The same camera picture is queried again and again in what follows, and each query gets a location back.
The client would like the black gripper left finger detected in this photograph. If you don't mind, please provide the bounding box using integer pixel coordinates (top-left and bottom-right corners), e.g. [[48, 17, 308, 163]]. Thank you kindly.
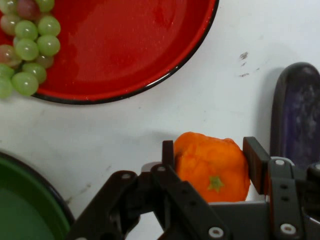
[[65, 139, 234, 240]]

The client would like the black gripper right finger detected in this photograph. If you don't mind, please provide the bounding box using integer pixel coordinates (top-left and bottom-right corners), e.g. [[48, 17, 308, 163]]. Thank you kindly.
[[242, 136, 320, 240]]

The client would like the orange toy tangerine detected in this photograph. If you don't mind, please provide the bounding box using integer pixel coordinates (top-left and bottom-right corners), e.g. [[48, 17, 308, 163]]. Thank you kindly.
[[173, 131, 252, 203]]

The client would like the purple toy eggplant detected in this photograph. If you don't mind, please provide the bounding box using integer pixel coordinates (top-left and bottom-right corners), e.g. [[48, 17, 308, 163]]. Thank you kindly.
[[270, 61, 320, 171]]

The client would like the dark green plate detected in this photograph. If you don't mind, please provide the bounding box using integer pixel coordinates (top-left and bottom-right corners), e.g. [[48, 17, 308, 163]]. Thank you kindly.
[[0, 150, 76, 240]]

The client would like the red plate with black rim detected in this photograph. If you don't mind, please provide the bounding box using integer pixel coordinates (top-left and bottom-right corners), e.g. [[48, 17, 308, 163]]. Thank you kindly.
[[0, 0, 220, 105]]

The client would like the green toy grape bunch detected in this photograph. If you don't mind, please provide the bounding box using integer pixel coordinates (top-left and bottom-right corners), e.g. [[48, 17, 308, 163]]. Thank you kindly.
[[0, 0, 62, 99]]

